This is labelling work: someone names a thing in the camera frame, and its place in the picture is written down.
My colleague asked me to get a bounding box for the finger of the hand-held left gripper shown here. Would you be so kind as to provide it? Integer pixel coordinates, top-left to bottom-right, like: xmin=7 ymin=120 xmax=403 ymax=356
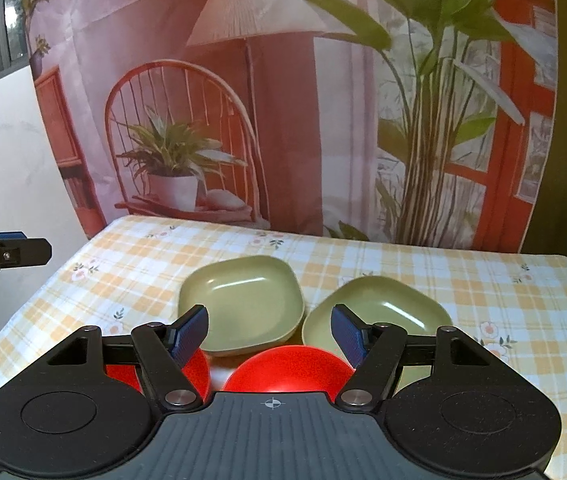
xmin=0 ymin=230 xmax=53 ymax=287

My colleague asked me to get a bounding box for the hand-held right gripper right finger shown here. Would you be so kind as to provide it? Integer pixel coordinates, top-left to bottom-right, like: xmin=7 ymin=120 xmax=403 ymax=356
xmin=330 ymin=303 xmax=499 ymax=409

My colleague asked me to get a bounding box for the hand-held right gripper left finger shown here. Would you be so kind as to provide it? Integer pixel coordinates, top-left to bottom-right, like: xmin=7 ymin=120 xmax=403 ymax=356
xmin=43 ymin=304 xmax=210 ymax=411

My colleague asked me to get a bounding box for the red bowl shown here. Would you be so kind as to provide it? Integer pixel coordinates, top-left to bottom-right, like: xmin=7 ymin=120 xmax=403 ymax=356
xmin=222 ymin=344 xmax=357 ymax=404
xmin=105 ymin=346 xmax=212 ymax=402

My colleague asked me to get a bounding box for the green square plate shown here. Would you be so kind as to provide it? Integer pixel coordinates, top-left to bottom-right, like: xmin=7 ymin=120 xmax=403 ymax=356
xmin=301 ymin=275 xmax=455 ymax=394
xmin=178 ymin=255 xmax=306 ymax=359

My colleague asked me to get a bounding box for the yellow plaid floral tablecloth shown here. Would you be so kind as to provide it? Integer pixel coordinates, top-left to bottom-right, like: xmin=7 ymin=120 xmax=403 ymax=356
xmin=0 ymin=214 xmax=567 ymax=480

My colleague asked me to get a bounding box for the printed backdrop cloth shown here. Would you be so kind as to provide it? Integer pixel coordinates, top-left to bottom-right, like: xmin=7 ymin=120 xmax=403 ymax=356
xmin=22 ymin=0 xmax=559 ymax=254

